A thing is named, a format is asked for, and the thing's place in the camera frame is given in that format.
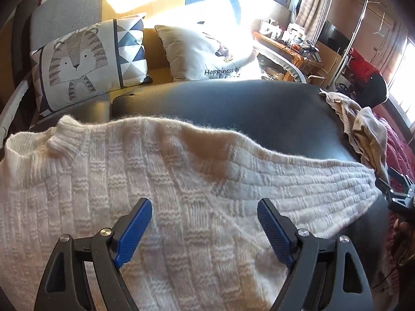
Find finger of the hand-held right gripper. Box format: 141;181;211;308
375;178;394;201
387;167;415;191

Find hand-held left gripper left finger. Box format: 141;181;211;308
34;197;153;311

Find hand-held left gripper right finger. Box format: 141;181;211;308
257;197;375;311

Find cream knitted sweater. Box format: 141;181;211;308
0;115;383;311

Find person's right hand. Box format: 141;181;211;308
394;218;415;260

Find bed with pink ruffled bedspread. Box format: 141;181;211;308
373;110;415;201

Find tan smooth garment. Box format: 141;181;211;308
350;107;391;185

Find beige ribbed knit garment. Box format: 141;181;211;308
319;91;360;146

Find small window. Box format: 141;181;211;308
387;36;415;120

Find light wooden cabinet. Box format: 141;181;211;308
316;40;344;88

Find metal pole stand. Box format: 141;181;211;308
327;0;388;91

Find black television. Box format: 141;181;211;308
321;21;352;51

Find tiger print cushion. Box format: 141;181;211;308
30;12;153;117

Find wooden desk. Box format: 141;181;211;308
253;31;325;81

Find white deer print cushion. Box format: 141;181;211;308
155;23;261;82

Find clutter of small desk items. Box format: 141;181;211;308
259;19;321;55

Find beige patterned curtain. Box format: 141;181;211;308
293;0;331;33

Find grey yellow blue sofa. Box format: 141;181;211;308
0;0;312;130

